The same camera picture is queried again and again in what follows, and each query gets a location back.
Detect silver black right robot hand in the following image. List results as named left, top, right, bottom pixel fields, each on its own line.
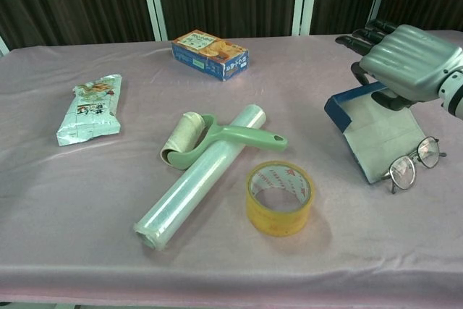
left=334, top=18, right=463, bottom=111

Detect blue glasses case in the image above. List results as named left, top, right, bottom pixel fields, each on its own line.
left=323, top=82, right=425, bottom=185

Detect metal frame eyeglasses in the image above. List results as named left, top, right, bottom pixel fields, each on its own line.
left=381, top=136, right=448, bottom=195

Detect orange and blue snack box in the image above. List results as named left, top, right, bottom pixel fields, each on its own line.
left=171, top=28, right=250, bottom=82

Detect green lint roller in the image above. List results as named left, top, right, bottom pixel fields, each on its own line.
left=160, top=111, right=289, bottom=172

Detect pink tablecloth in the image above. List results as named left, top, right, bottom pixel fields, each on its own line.
left=0, top=29, right=463, bottom=305

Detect yellow packing tape roll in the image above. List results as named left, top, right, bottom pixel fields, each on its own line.
left=246, top=160, right=316, bottom=238

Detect clear plastic wrap roll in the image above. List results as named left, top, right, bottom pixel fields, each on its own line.
left=132, top=103, right=268, bottom=251

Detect white green snack bag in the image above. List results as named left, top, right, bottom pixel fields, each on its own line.
left=56, top=73, right=124, bottom=148

